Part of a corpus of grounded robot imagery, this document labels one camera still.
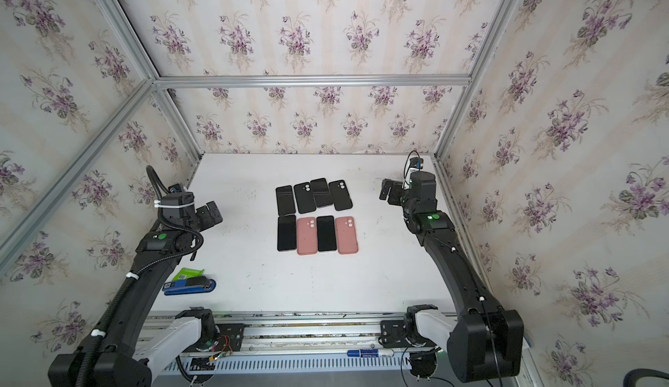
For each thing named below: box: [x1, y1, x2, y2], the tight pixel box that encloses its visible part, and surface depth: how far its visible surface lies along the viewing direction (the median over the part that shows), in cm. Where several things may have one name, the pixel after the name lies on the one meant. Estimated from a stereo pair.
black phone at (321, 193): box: [310, 177, 334, 208], surface depth 110 cm
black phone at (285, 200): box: [275, 184, 297, 217], surface depth 107 cm
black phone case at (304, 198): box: [293, 182, 317, 214], surface depth 107 cm
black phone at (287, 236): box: [277, 214, 298, 252], surface depth 96 cm
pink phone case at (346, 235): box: [335, 216, 359, 255], surface depth 95 cm
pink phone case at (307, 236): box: [297, 217, 318, 256], surface depth 95 cm
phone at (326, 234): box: [316, 215, 338, 252], surface depth 97 cm
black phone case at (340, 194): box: [328, 179, 353, 211], surface depth 109 cm
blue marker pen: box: [346, 348, 395, 358], surface depth 71 cm
